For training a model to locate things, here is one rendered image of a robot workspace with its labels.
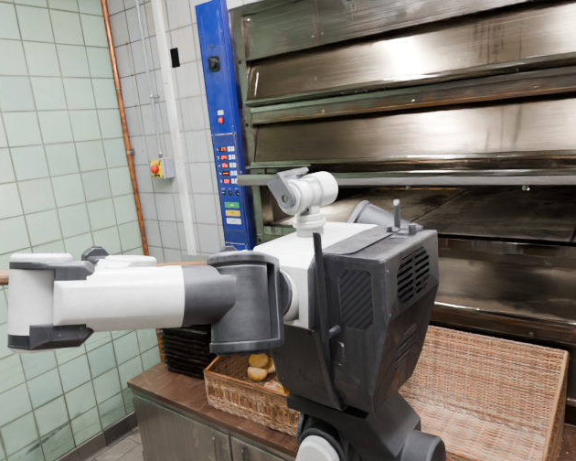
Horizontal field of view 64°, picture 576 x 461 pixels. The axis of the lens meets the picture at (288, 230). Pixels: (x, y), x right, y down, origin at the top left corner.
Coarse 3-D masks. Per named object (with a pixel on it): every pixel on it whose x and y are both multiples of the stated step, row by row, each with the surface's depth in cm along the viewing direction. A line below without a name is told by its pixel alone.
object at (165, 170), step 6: (150, 162) 235; (156, 162) 233; (162, 162) 231; (168, 162) 234; (162, 168) 231; (168, 168) 234; (156, 174) 235; (162, 174) 232; (168, 174) 234; (174, 174) 237
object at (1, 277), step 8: (160, 264) 121; (168, 264) 123; (176, 264) 125; (184, 264) 127; (192, 264) 130; (200, 264) 132; (0, 272) 90; (8, 272) 91; (0, 280) 89; (8, 280) 91
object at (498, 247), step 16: (272, 224) 212; (288, 224) 208; (448, 240) 161; (464, 240) 158; (480, 240) 155; (496, 240) 153; (512, 240) 152; (528, 240) 150; (544, 240) 148; (544, 256) 144; (560, 256) 142
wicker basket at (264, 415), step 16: (208, 368) 179; (224, 368) 187; (240, 368) 196; (208, 384) 178; (224, 384) 173; (240, 384) 167; (256, 384) 164; (208, 400) 180; (224, 400) 175; (240, 400) 181; (256, 400) 164; (272, 400) 160; (240, 416) 171; (256, 416) 167; (272, 416) 162; (288, 416) 158; (288, 432) 159
